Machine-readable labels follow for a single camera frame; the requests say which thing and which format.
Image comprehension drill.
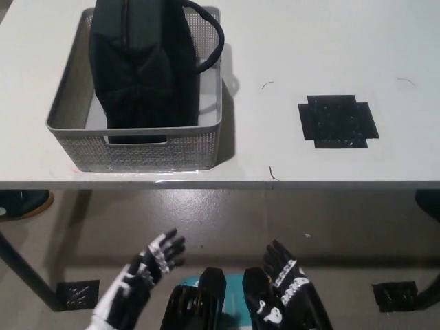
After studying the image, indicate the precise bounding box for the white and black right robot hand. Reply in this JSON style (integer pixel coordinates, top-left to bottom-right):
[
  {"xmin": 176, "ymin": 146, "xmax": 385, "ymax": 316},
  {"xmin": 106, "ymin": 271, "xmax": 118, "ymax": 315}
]
[{"xmin": 256, "ymin": 239, "xmax": 334, "ymax": 330}]

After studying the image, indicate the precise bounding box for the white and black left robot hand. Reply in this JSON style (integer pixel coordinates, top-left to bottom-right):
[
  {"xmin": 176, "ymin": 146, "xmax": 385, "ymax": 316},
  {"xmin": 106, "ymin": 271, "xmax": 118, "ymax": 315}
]
[{"xmin": 93, "ymin": 228, "xmax": 187, "ymax": 327}]

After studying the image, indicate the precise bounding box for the dark fabric lunch bag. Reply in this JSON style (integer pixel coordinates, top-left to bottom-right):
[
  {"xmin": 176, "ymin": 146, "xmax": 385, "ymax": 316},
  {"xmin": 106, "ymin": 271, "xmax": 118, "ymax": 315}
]
[{"xmin": 89, "ymin": 0, "xmax": 226, "ymax": 144}]

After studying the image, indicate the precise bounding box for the black tape patch on floor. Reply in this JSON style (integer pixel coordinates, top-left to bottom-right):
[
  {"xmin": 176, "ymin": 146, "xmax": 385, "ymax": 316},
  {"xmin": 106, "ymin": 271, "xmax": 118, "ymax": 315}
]
[
  {"xmin": 371, "ymin": 280, "xmax": 419, "ymax": 313},
  {"xmin": 56, "ymin": 278, "xmax": 100, "ymax": 312}
]

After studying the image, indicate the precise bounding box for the dark metal table leg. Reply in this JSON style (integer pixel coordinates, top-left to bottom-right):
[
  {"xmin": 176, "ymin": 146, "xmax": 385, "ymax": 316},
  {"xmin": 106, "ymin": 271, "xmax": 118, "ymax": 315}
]
[{"xmin": 0, "ymin": 229, "xmax": 58, "ymax": 312}]

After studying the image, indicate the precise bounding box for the grey perforated plastic basket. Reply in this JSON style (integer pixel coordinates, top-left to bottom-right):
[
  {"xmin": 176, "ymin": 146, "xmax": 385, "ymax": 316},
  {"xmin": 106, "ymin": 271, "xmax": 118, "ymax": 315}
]
[{"xmin": 45, "ymin": 5, "xmax": 225, "ymax": 173}]

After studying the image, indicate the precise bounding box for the black shoe with tan sole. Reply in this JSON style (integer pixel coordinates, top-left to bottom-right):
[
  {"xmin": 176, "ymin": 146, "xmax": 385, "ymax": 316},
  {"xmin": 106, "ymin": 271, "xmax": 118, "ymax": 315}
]
[{"xmin": 0, "ymin": 189, "xmax": 55, "ymax": 221}]

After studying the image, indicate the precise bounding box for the dark rounded object under table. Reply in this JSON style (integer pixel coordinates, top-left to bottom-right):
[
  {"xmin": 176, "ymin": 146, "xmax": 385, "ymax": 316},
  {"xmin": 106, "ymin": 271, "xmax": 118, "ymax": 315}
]
[{"xmin": 415, "ymin": 190, "xmax": 440, "ymax": 221}]

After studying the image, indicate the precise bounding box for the black tape patch on table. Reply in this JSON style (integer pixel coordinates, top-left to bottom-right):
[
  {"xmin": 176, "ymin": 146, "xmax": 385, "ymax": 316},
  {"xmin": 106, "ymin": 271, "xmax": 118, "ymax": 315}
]
[{"xmin": 297, "ymin": 94, "xmax": 380, "ymax": 150}]

